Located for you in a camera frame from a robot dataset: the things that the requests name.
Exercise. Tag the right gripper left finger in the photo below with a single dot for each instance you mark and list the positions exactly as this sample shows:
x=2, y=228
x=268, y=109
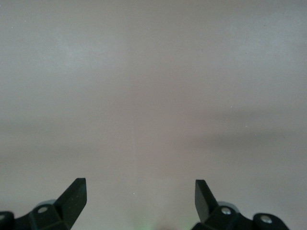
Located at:
x=72, y=203

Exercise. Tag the brown table mat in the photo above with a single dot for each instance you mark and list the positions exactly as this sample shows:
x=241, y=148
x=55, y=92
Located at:
x=153, y=83

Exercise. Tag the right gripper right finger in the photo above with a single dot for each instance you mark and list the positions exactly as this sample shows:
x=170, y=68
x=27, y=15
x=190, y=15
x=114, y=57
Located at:
x=206, y=206

